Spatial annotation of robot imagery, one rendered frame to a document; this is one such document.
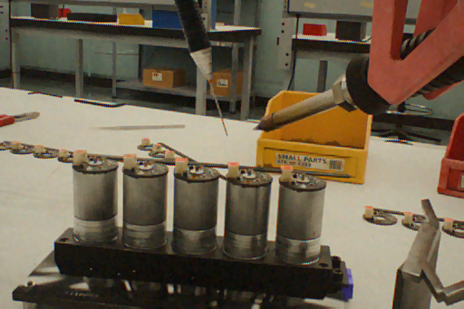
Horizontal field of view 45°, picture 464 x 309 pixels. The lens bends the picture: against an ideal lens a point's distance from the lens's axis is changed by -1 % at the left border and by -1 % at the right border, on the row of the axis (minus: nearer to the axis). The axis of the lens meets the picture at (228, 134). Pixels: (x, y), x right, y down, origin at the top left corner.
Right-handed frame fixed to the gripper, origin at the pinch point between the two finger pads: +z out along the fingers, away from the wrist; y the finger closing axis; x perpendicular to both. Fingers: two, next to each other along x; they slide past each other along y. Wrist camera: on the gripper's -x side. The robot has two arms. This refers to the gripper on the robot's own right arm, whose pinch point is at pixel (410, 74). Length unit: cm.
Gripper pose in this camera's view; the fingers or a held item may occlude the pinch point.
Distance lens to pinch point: 21.9
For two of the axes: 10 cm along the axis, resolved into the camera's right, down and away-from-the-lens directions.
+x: 5.3, 6.3, -5.7
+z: -3.2, 7.7, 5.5
